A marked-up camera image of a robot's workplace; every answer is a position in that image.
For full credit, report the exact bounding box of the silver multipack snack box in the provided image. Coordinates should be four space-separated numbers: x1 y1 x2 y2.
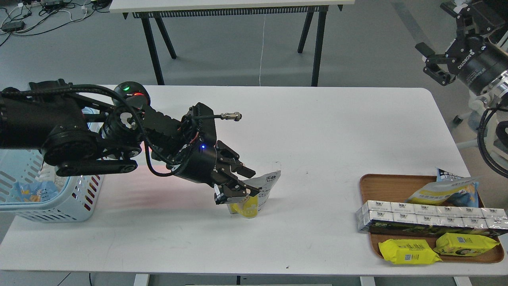
355 200 508 237

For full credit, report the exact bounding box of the yellow snack pack right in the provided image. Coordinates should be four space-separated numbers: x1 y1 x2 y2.
433 232 500 257

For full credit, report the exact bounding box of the yellow snack pack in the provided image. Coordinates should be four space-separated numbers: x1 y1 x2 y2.
378 239 442 265
433 232 500 257

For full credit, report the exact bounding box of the yellow snack pack left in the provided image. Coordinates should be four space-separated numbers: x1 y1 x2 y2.
378 239 442 265

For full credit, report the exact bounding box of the brown wooden tray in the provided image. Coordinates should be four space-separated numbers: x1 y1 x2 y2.
359 174 506 264

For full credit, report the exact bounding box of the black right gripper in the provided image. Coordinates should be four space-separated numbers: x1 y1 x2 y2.
414 40 508 96

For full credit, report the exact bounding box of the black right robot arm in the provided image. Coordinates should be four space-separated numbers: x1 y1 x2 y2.
415 0 507 177

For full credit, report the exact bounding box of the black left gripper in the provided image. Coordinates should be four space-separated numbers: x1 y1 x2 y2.
173 141 261 205

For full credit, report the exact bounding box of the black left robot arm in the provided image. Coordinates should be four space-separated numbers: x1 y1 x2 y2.
1 79 261 205

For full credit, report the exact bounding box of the white hanging cable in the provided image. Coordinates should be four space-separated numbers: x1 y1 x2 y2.
259 14 266 86

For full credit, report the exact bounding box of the white snack bag in basket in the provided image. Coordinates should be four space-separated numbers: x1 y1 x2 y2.
36 162 69 191

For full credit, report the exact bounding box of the yellow silver snack pouch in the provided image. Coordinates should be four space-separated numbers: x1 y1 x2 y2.
405 177 477 206

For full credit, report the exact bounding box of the yellow white bean snack pouch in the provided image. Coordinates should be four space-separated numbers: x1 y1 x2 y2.
227 170 281 219

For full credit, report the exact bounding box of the black barcode scanner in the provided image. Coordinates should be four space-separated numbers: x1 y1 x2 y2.
113 81 151 109

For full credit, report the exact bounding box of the white robot stand base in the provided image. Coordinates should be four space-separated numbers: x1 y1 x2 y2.
456 92 508 161

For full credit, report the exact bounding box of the blue snack bag in basket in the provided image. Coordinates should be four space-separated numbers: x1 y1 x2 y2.
13 181 59 203

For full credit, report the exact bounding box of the light blue plastic basket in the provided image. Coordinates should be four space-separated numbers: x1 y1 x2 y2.
0 149 105 223

